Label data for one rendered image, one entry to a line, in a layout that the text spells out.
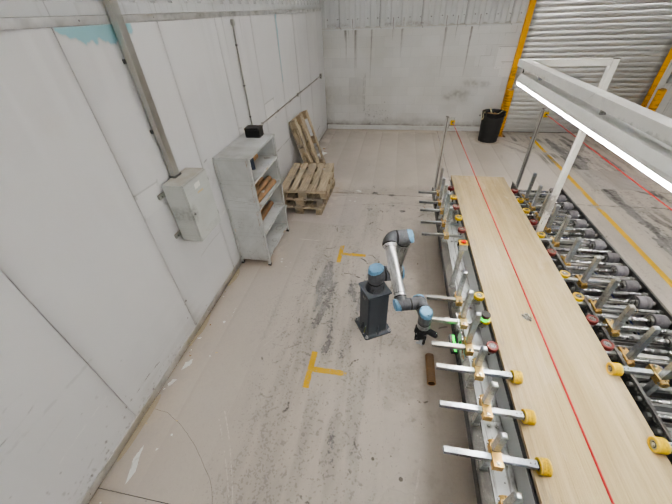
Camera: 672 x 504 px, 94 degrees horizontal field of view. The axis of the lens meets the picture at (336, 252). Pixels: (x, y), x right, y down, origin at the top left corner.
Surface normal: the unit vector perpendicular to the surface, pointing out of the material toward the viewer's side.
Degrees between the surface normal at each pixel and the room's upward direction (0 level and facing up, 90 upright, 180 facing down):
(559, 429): 0
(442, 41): 90
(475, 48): 90
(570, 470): 0
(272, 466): 0
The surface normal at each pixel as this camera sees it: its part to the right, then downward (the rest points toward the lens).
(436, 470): -0.04, -0.79
